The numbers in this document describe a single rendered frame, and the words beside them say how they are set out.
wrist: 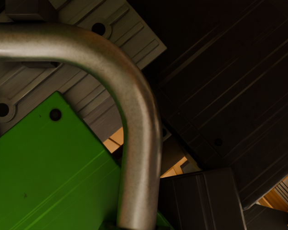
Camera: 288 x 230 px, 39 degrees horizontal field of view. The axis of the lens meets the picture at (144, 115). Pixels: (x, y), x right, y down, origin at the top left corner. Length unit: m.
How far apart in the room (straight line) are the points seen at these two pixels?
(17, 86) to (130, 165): 0.13
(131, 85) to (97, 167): 0.08
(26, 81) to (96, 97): 0.06
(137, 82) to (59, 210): 0.12
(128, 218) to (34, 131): 0.11
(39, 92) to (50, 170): 0.07
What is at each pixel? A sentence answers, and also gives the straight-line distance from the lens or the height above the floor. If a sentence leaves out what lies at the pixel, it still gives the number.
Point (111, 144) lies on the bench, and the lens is 1.17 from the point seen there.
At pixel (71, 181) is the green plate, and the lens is 0.34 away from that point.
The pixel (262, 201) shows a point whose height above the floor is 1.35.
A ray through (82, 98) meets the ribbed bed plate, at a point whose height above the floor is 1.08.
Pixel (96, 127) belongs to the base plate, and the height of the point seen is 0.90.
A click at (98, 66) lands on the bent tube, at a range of 0.30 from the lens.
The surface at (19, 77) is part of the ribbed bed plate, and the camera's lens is 0.37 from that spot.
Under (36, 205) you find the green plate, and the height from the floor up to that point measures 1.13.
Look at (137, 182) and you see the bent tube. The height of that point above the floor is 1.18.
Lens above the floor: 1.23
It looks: 18 degrees down
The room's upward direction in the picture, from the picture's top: 140 degrees clockwise
